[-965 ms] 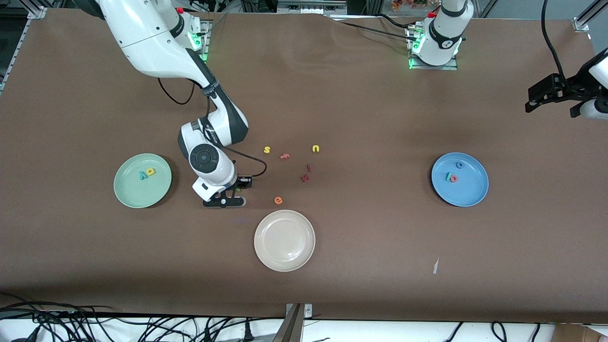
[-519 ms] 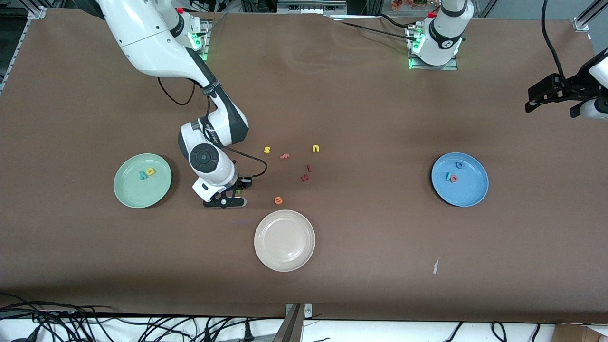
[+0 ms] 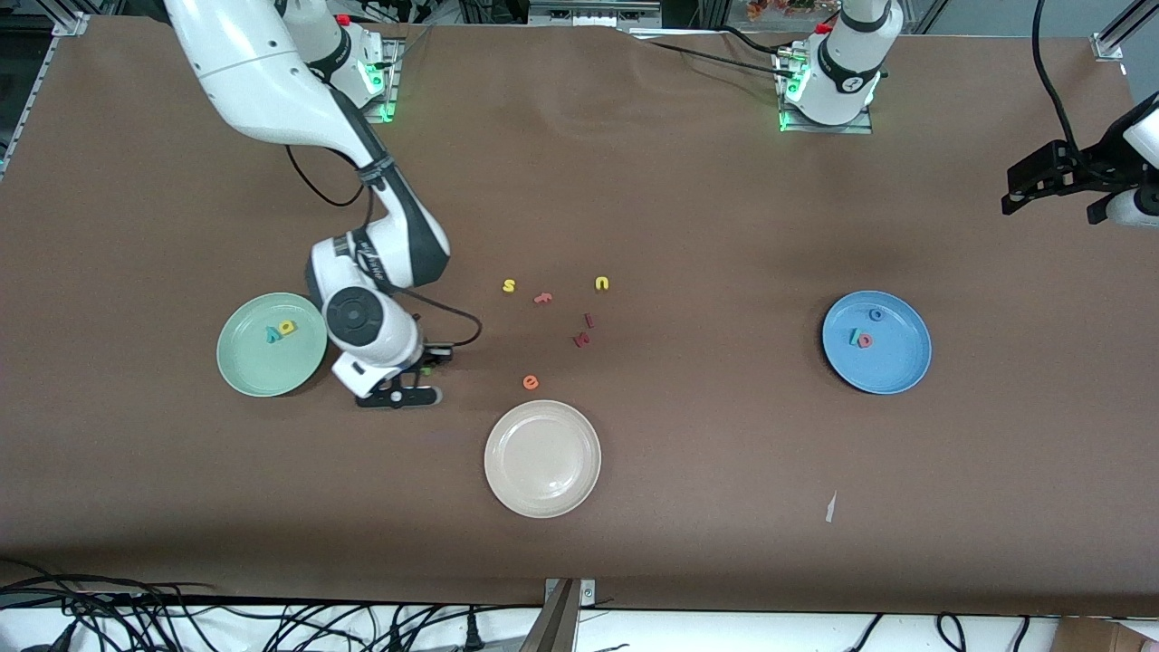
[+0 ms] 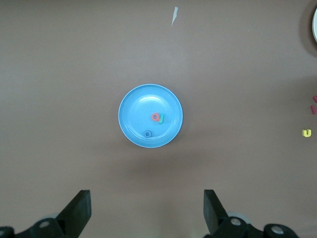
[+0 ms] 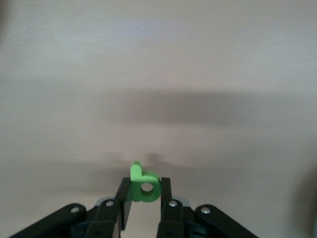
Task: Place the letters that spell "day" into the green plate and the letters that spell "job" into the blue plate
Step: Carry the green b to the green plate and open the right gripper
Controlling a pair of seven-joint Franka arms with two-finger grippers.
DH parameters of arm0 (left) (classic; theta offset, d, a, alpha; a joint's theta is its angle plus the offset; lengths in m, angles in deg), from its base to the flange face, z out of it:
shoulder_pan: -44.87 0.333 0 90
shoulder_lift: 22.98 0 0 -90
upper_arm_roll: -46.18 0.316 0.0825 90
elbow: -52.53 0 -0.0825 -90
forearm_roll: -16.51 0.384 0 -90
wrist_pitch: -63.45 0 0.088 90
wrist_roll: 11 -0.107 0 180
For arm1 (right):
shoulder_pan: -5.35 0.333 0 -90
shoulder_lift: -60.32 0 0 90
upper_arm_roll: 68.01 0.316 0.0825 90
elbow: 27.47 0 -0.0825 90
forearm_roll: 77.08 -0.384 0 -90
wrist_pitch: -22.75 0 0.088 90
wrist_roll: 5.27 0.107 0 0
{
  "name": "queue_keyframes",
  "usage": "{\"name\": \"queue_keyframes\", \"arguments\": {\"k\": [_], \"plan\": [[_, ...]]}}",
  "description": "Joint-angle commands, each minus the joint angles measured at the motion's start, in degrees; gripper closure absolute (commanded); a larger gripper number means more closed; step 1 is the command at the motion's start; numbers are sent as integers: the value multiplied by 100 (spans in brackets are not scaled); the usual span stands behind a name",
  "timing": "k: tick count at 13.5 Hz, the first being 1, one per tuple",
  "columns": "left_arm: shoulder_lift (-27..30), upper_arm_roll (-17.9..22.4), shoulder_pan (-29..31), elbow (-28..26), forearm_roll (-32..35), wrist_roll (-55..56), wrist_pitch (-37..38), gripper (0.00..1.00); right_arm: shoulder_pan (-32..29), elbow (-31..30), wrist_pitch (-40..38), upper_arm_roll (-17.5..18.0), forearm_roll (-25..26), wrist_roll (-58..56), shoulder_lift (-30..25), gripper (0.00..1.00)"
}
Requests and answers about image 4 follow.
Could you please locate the white plate edge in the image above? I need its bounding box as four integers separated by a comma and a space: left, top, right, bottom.
311, 6, 317, 44

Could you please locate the blue plate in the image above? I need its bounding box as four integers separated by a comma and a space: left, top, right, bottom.
118, 83, 184, 149

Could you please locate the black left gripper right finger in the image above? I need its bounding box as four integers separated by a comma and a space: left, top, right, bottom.
203, 189, 298, 238

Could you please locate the brown table cover sheet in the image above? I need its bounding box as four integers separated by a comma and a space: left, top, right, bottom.
0, 0, 317, 238

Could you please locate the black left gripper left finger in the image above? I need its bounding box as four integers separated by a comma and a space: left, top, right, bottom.
0, 189, 92, 238

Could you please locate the white paper scrap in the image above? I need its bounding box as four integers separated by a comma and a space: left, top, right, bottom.
171, 6, 179, 26

